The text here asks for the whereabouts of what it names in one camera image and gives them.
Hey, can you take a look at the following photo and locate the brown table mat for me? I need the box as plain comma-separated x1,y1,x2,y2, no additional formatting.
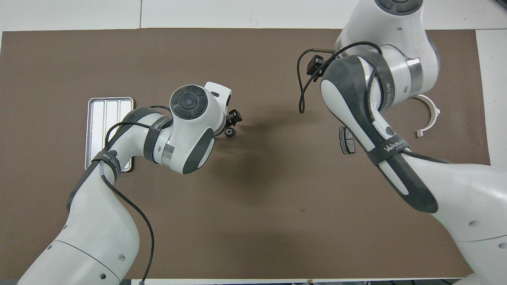
0,28,503,279

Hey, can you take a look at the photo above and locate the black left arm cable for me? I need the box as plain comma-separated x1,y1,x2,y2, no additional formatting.
92,104,172,285

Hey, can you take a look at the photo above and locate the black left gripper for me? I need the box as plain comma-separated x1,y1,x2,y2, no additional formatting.
214,109,243,138

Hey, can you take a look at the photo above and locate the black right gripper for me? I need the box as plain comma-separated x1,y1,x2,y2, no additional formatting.
307,55,326,82

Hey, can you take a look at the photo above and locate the silver metal tray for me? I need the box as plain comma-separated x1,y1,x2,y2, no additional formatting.
84,97,134,173

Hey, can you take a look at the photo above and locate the white semicircular bracket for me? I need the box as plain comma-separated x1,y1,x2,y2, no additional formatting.
413,94,441,138

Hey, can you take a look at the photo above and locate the dark grey brake pad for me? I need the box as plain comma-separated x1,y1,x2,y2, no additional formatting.
339,125,356,155

